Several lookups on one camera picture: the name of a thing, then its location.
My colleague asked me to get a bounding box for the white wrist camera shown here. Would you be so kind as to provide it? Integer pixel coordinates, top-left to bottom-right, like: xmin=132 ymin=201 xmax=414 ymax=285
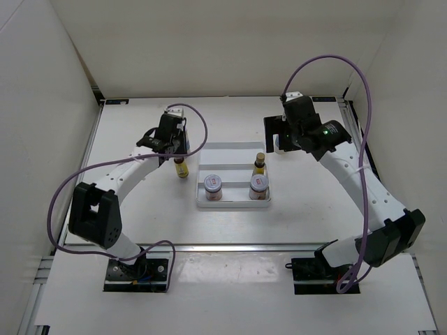
xmin=279 ymin=91 xmax=303 ymax=103
xmin=165 ymin=107 xmax=184 ymax=119

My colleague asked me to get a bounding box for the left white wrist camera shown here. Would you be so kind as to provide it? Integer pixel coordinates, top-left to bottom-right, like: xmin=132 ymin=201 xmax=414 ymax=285
xmin=165 ymin=107 xmax=184 ymax=119

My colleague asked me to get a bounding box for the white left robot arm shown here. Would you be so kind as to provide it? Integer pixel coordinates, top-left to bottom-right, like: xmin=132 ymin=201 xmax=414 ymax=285
xmin=68 ymin=108 xmax=187 ymax=279

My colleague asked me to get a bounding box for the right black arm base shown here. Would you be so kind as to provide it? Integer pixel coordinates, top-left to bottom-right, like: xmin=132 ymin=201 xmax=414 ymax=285
xmin=285 ymin=240 xmax=358 ymax=295

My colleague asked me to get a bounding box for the tall blue-label shaker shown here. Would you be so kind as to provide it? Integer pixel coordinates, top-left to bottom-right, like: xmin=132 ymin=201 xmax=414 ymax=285
xmin=274 ymin=134 xmax=285 ymax=154
xmin=183 ymin=127 xmax=191 ymax=154

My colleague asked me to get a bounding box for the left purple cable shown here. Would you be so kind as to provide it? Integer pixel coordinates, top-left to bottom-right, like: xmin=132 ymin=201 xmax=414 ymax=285
xmin=46 ymin=102 xmax=209 ymax=262

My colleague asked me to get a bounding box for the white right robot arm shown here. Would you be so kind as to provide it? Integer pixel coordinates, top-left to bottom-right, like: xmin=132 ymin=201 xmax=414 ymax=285
xmin=264 ymin=94 xmax=425 ymax=279

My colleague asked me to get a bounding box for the yellow-label sauce bottle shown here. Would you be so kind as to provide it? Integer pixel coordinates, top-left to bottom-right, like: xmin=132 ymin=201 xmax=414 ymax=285
xmin=252 ymin=152 xmax=265 ymax=175
xmin=174 ymin=157 xmax=189 ymax=179

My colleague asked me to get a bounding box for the white-lid spice jar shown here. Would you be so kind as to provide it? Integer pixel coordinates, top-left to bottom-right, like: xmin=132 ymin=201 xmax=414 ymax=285
xmin=203 ymin=174 xmax=222 ymax=201
xmin=249 ymin=174 xmax=269 ymax=200

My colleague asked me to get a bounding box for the white divided tray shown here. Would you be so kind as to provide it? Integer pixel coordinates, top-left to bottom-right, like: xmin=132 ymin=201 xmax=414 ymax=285
xmin=196 ymin=141 xmax=272 ymax=210

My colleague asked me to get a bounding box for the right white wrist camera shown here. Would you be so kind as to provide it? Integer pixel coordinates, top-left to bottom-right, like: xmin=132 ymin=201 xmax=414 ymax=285
xmin=279 ymin=91 xmax=303 ymax=103

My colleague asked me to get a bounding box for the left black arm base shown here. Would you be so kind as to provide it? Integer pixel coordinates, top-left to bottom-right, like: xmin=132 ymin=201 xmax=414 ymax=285
xmin=103 ymin=255 xmax=171 ymax=293

